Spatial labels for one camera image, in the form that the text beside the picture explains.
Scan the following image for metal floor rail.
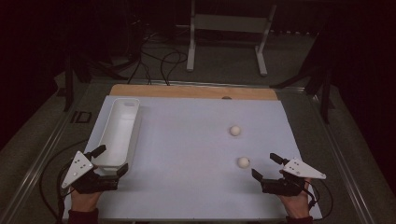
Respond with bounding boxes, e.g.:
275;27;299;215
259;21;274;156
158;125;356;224
306;88;376;224
0;81;94;224

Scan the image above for left hand-held gripper cable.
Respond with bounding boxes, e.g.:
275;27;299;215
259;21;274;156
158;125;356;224
38;139;90;224

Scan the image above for person's right hand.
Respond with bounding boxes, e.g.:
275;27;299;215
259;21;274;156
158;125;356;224
277;182;313;219

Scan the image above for person's left hand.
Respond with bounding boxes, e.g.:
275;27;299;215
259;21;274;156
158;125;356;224
70;189;102;213

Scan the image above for black stand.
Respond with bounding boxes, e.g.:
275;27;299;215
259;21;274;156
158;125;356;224
59;52;129;112
270;31;336;125

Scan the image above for grey metal stand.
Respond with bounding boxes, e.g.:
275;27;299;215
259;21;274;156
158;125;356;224
176;0;278;77

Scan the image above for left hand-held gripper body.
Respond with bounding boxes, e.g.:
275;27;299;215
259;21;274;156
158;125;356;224
61;150;120;194

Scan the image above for black floor cable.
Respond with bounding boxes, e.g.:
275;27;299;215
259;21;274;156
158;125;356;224
126;31;154;86
159;50;189;87

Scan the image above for white plastic bin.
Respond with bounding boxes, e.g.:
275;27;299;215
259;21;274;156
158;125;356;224
92;97;141;174

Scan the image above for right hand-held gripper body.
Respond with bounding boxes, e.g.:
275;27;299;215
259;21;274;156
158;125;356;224
261;157;327;198

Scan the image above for black rectangular floor plate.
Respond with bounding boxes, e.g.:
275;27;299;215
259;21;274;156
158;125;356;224
70;110;93;124

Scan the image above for white table sheet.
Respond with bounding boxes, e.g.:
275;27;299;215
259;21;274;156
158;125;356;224
62;95;323;221

